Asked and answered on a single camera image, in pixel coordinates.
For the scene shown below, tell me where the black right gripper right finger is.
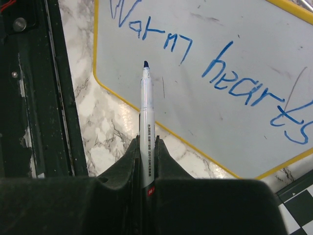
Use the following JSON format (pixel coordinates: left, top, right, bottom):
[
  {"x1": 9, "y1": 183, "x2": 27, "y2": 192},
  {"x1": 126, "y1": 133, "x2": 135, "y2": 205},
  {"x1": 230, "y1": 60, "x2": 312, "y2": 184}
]
[{"x1": 155, "y1": 139, "x2": 287, "y2": 235}]

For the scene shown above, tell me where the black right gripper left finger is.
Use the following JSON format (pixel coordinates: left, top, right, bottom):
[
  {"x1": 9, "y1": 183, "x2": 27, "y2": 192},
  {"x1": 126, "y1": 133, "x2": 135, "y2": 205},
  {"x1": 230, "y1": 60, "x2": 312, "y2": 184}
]
[{"x1": 0, "y1": 139, "x2": 141, "y2": 235}]

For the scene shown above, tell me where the white marker pen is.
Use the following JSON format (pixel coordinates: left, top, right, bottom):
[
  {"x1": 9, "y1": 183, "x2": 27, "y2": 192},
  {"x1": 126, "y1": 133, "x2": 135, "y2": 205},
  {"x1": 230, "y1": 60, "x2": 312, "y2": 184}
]
[{"x1": 139, "y1": 61, "x2": 155, "y2": 197}]

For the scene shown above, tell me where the yellow framed whiteboard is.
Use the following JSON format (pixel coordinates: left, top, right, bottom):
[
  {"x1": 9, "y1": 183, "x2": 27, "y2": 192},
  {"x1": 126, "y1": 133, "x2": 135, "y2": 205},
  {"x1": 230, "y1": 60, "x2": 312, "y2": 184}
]
[{"x1": 93, "y1": 0, "x2": 313, "y2": 179}]

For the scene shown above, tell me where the black white chessboard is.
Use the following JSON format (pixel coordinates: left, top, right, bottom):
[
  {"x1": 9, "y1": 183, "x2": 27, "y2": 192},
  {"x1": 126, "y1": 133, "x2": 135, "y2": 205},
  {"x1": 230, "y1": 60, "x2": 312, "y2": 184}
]
[{"x1": 276, "y1": 171, "x2": 313, "y2": 235}]

